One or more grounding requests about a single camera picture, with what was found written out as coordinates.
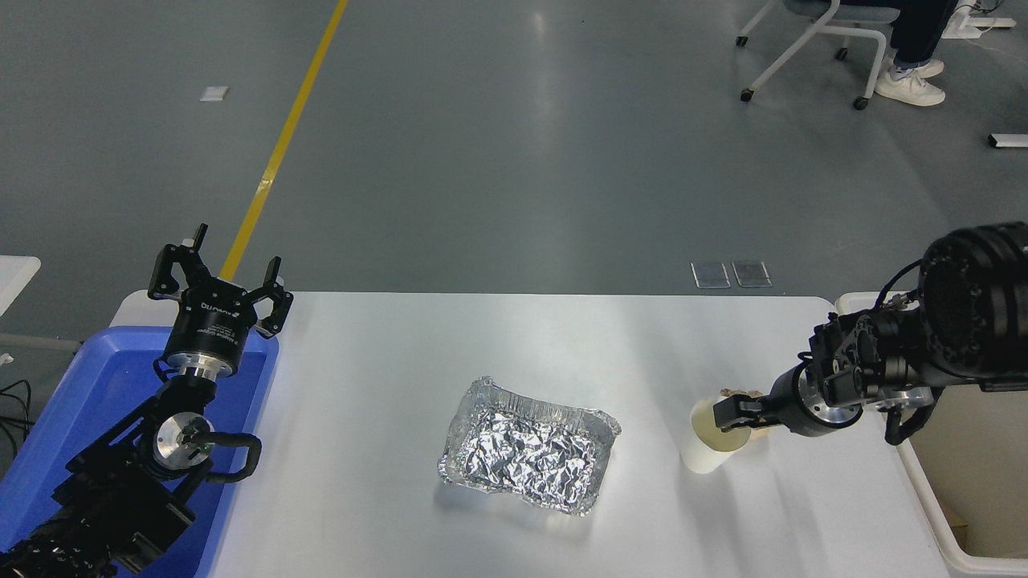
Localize white wheeled office chair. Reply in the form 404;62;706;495
735;0;902;112

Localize blue plastic tray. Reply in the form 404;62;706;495
0;325;280;578

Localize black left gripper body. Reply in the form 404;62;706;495
163;283;259;366

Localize crinkled foil tray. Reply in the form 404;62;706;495
437;375;622;517

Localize white side table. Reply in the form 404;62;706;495
0;255;43;318

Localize white paper cup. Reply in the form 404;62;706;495
680;397;754;475

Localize white desk foot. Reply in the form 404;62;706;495
941;11;1018;40

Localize seated person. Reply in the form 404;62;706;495
874;0;962;108

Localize crumpled tan paper ball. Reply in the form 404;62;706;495
720;388;774;439

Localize large pale plastic bin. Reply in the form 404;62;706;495
835;291;1028;578

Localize black floor cables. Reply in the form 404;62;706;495
0;380;35;450

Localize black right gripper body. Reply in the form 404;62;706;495
761;366;830;438

